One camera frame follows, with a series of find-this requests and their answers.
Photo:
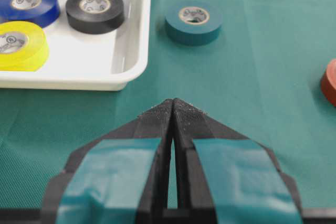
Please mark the white rectangular plastic tray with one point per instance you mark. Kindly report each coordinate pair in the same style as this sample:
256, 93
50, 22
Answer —
79, 61

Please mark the yellow tape roll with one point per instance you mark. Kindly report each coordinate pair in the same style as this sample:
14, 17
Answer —
24, 46

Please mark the red tape roll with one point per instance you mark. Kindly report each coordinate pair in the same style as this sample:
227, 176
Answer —
327, 83

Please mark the green table cloth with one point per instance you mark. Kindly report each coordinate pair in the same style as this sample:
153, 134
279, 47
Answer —
261, 77

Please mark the blue tape roll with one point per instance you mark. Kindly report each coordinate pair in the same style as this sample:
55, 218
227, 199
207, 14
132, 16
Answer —
40, 12

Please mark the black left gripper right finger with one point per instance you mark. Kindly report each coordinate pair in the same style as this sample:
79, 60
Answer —
225, 177

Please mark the black tape roll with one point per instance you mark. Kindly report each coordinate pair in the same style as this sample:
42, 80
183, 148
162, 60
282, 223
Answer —
95, 16

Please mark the green tape roll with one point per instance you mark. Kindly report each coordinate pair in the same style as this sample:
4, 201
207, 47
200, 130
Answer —
193, 23

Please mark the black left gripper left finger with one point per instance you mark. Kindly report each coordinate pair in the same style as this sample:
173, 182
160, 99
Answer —
121, 177

